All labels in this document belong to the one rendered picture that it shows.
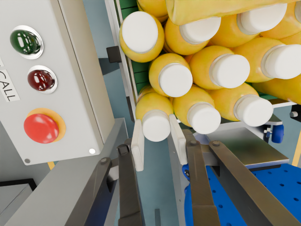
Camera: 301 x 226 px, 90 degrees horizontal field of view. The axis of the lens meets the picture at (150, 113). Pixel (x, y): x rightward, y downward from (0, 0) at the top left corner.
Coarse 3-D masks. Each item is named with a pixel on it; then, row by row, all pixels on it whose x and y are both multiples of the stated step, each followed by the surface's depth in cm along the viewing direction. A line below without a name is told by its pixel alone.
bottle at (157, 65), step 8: (160, 56) 22; (168, 56) 21; (176, 56) 21; (152, 64) 23; (160, 64) 20; (168, 64) 19; (184, 64) 20; (152, 72) 22; (160, 72) 20; (152, 80) 22; (160, 88) 21; (168, 96) 23
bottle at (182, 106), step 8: (192, 88) 24; (200, 88) 24; (184, 96) 23; (192, 96) 22; (200, 96) 22; (208, 96) 23; (176, 104) 24; (184, 104) 23; (192, 104) 22; (200, 104) 21; (208, 104) 21; (176, 112) 25; (184, 112) 23; (184, 120) 23
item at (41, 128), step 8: (32, 120) 16; (40, 120) 16; (48, 120) 16; (24, 128) 16; (32, 128) 16; (40, 128) 16; (48, 128) 16; (56, 128) 16; (32, 136) 17; (40, 136) 17; (48, 136) 17; (56, 136) 17
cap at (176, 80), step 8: (176, 64) 18; (168, 72) 18; (176, 72) 18; (184, 72) 18; (160, 80) 18; (168, 80) 18; (176, 80) 18; (184, 80) 18; (192, 80) 18; (168, 88) 18; (176, 88) 18; (184, 88) 18; (176, 96) 19
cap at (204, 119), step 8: (192, 112) 21; (200, 112) 19; (208, 112) 19; (216, 112) 19; (192, 120) 20; (200, 120) 20; (208, 120) 20; (216, 120) 20; (200, 128) 20; (208, 128) 20; (216, 128) 20
